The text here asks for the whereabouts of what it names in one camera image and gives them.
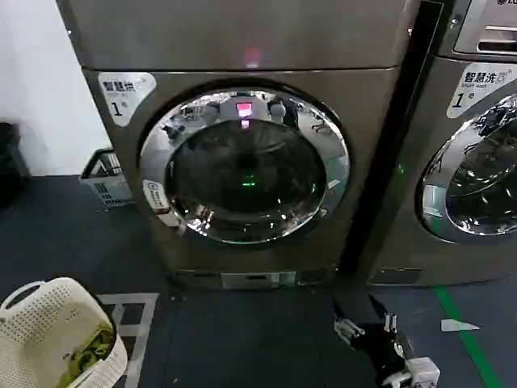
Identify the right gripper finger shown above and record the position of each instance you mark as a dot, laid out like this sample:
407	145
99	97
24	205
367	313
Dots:
347	328
388	320

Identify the white slotted plastic basket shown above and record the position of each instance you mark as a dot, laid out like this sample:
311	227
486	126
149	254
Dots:
109	190

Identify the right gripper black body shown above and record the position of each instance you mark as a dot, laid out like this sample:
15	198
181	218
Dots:
379	347

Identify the round glass washer door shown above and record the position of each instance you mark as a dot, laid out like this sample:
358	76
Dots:
476	182

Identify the black bin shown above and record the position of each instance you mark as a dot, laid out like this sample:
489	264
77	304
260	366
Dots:
10	161

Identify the round glass dryer door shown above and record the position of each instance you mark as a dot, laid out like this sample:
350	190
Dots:
246	165

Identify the green clothes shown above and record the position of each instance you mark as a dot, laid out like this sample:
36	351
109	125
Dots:
91	351

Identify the washer control drawer panel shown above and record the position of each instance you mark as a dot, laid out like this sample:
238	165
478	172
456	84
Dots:
488	32

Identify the green floor tape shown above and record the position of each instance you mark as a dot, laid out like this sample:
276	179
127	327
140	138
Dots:
464	335

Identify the white square floor marking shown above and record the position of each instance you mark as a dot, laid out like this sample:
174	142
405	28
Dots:
147	319

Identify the grey dryer bottom panel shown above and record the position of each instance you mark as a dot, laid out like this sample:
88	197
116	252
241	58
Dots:
258	279

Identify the grey front-load washer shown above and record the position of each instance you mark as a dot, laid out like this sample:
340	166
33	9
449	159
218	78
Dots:
436	258

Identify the cream perforated laundry basket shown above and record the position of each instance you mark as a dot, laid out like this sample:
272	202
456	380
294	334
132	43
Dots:
36	323

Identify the white washer number sticker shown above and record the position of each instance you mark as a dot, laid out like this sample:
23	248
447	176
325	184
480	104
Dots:
468	91

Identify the grey front-load dryer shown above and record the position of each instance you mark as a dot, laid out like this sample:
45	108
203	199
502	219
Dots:
250	36

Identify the white floor arrow marker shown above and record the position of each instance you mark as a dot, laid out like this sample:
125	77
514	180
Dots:
454	325

